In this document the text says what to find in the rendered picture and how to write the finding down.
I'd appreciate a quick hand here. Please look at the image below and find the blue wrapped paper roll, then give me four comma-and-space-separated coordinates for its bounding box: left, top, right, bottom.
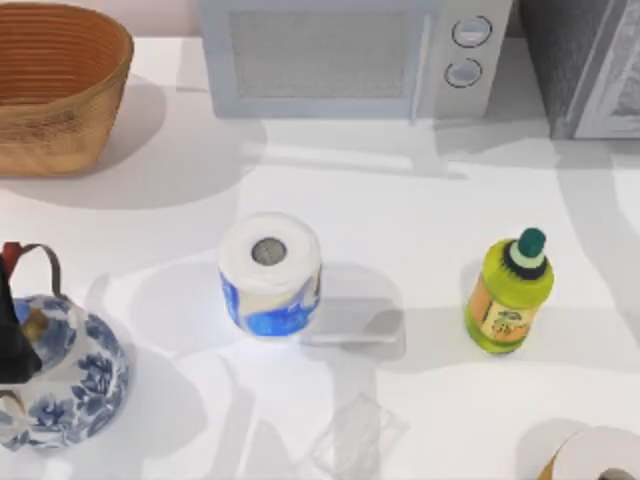
217, 211, 324, 341

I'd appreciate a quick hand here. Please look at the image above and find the pale microwave oven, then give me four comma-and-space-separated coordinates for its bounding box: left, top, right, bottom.
196, 0, 515, 123

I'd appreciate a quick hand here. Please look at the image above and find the green bottle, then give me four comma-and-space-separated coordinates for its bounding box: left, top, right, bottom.
463, 227, 556, 356

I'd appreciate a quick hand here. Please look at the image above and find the clear plastic bag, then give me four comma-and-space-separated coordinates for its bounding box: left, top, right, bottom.
308, 392, 409, 480

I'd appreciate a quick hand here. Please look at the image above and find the round microwave knob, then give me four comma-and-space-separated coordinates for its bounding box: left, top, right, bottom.
451, 15, 494, 47
444, 57, 484, 90

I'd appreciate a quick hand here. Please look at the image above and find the blue and white teapot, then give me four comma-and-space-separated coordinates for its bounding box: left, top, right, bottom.
0, 242, 130, 452

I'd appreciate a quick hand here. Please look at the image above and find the brown woven basket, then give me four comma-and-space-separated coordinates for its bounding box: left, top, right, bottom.
0, 3, 135, 178

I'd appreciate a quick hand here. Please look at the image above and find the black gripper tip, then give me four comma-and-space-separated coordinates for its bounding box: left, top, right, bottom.
0, 243, 43, 387

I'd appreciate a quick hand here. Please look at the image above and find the white paper roll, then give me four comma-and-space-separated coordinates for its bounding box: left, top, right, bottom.
535, 425, 640, 480

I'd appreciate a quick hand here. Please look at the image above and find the microwave door handle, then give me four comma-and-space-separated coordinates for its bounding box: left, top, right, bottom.
409, 12, 433, 125

